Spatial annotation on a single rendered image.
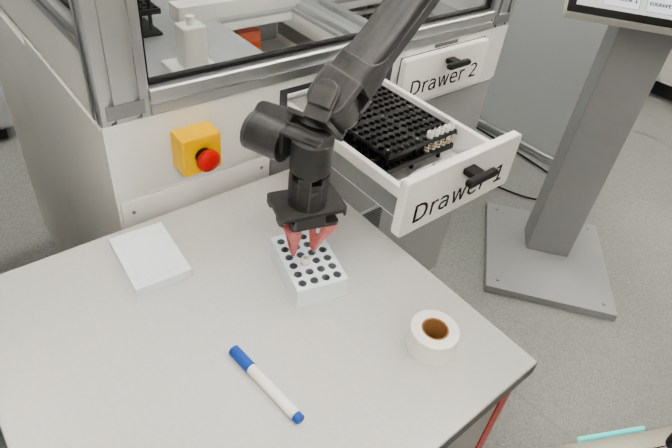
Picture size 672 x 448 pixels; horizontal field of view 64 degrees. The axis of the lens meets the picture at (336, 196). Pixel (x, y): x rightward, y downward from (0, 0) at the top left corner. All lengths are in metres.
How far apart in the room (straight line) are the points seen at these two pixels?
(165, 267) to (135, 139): 0.21
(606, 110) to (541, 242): 0.57
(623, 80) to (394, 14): 1.22
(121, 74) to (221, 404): 0.48
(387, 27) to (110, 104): 0.42
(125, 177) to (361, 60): 0.45
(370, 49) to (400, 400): 0.46
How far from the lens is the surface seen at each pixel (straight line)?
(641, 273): 2.41
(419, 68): 1.24
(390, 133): 0.98
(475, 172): 0.91
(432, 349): 0.77
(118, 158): 0.92
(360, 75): 0.71
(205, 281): 0.87
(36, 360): 0.83
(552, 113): 2.77
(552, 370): 1.90
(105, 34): 0.83
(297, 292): 0.80
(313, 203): 0.74
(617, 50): 1.83
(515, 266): 2.12
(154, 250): 0.91
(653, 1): 1.73
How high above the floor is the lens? 1.40
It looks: 38 degrees down
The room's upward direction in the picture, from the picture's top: 7 degrees clockwise
